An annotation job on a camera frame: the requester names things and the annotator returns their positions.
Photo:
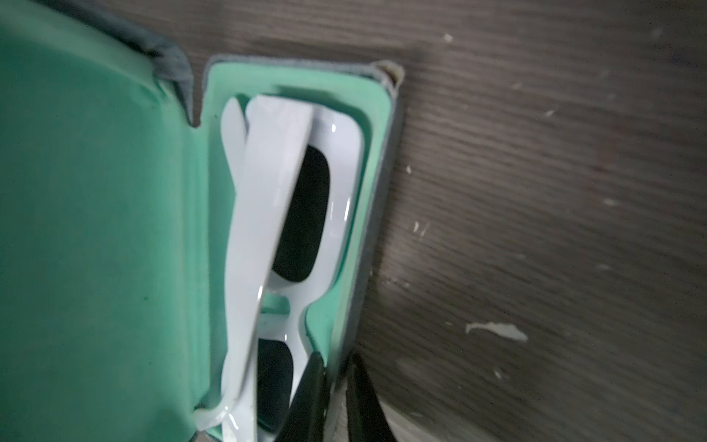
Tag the mint case with white sunglasses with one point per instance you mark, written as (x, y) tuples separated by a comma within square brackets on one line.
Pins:
[(116, 202)]

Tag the white sunglasses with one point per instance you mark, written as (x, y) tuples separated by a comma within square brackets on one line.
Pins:
[(265, 143)]

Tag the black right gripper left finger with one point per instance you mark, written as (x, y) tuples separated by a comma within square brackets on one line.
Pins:
[(306, 416)]

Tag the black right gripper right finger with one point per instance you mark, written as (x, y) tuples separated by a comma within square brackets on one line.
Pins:
[(366, 421)]

